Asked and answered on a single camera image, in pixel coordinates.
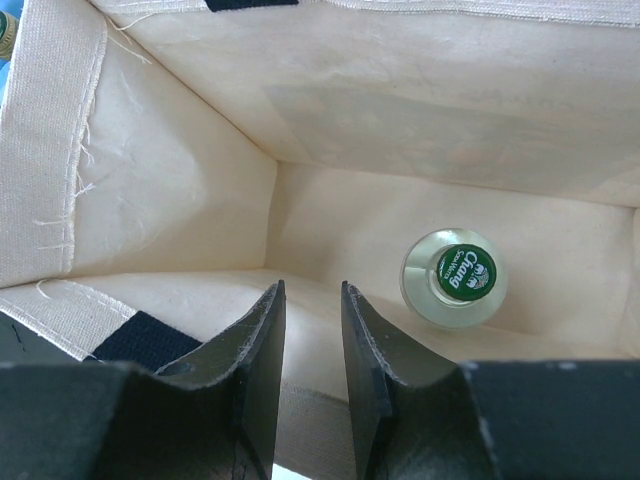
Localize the beige canvas tote bag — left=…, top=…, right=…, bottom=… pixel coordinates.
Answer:
left=0, top=0, right=640, bottom=416

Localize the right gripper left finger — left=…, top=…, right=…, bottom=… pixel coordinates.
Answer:
left=1, top=282, right=286, bottom=479

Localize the clear Chang glass bottle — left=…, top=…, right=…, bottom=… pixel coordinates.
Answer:
left=400, top=228, right=509, bottom=330

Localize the green Perrier bottle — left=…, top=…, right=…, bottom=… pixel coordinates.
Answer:
left=0, top=11, right=19, bottom=61

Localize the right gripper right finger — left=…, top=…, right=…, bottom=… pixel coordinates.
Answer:
left=341, top=284, right=639, bottom=479

